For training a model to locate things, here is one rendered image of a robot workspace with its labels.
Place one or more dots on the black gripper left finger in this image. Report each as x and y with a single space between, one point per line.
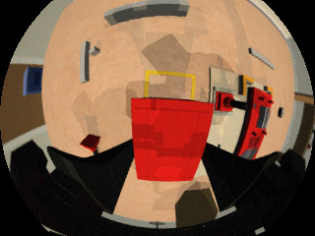
102 174

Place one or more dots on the black toy tyre with white hub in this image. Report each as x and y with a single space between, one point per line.
281 113

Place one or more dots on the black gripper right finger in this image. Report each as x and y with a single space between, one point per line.
232 175

